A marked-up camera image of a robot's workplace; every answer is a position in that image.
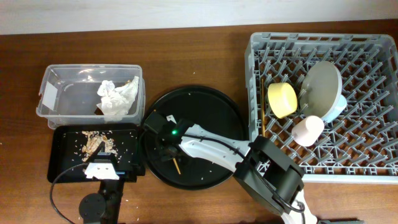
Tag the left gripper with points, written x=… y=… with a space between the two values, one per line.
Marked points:
x=101 y=149

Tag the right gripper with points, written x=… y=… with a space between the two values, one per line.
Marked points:
x=162 y=152

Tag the food scraps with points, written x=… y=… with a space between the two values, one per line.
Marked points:
x=94 y=139

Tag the wooden chopstick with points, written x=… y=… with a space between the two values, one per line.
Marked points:
x=176 y=166
x=263 y=127

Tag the brown coffee sachet wrapper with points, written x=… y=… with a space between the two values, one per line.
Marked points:
x=98 y=112

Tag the white napkin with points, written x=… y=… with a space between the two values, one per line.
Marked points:
x=121 y=102

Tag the small white tissue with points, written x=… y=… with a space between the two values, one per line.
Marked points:
x=106 y=88

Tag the yellow bowl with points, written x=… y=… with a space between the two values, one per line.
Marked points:
x=282 y=99

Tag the pink cup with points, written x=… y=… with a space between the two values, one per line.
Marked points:
x=307 y=131

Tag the grey plate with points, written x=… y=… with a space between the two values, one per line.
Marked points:
x=320 y=91

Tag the blue cup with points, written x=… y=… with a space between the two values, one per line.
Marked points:
x=337 y=110

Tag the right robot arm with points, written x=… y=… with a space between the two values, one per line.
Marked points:
x=268 y=175

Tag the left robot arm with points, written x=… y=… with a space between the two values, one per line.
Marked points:
x=104 y=206

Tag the grey dishwasher rack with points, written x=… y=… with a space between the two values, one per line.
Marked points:
x=360 y=145

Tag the black rectangular tray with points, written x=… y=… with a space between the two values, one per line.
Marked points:
x=68 y=142

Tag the clear plastic bin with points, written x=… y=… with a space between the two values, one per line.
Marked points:
x=69 y=93

